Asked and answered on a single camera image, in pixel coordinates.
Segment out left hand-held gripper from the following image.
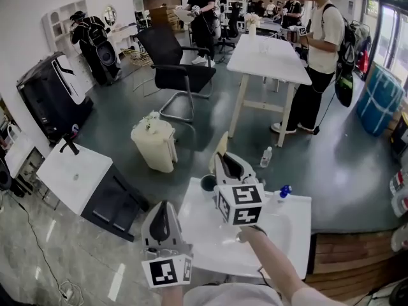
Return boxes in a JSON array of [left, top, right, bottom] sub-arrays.
[[141, 200, 194, 289]]

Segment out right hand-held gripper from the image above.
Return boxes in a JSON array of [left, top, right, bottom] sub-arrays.
[[208, 131, 267, 228]]

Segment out dark cup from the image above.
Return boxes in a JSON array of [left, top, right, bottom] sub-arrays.
[[200, 174, 218, 193]]

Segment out person's left forearm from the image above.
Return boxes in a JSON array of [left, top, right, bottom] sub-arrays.
[[159, 284, 184, 306]]

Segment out person's right forearm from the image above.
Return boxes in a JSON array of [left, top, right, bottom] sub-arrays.
[[237, 224, 309, 301]]

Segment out clear water bottle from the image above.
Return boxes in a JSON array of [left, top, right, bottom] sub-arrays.
[[259, 146, 273, 169]]

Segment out cream plastic bin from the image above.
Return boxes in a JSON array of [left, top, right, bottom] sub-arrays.
[[130, 119, 179, 173]]

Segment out white flower bunch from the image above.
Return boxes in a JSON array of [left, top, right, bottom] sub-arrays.
[[142, 110, 161, 131]]

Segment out person's white shirt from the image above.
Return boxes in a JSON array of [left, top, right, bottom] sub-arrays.
[[183, 282, 350, 306]]

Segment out blue-capped plastic bottle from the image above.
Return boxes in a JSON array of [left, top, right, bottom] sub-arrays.
[[270, 184, 293, 206]]

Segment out black sink cabinet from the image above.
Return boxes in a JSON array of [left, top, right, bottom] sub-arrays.
[[80, 164, 150, 243]]

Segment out black mesh office chair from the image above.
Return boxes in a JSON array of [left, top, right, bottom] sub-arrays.
[[136, 27, 217, 124]]

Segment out white long table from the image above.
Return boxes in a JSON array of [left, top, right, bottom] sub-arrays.
[[226, 33, 313, 148]]

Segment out white wash basin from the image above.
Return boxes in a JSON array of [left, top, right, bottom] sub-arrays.
[[177, 177, 312, 281]]

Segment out white vase with flowers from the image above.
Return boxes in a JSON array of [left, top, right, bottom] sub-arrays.
[[244, 12, 263, 40]]

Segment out white sink top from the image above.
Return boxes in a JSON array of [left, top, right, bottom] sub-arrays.
[[36, 138, 114, 216]]

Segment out wooden drawer chest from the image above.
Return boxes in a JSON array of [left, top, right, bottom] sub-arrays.
[[149, 6, 180, 32]]

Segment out black faucet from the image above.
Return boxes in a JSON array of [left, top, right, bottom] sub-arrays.
[[59, 133, 80, 156]]

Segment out blue wrapped bundle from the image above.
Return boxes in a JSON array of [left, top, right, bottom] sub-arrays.
[[356, 63, 405, 137]]

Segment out wooden brown cabinet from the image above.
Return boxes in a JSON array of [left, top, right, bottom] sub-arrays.
[[305, 230, 401, 301]]

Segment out white arched shelf unit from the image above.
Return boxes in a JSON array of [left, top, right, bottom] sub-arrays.
[[41, 0, 96, 95]]

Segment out gold wire rack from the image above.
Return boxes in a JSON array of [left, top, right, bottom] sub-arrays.
[[120, 47, 154, 69]]

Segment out black floor cable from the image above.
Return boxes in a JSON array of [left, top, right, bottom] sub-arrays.
[[4, 193, 76, 301]]

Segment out round wall mirror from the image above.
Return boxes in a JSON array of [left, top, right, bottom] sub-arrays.
[[102, 5, 119, 28]]

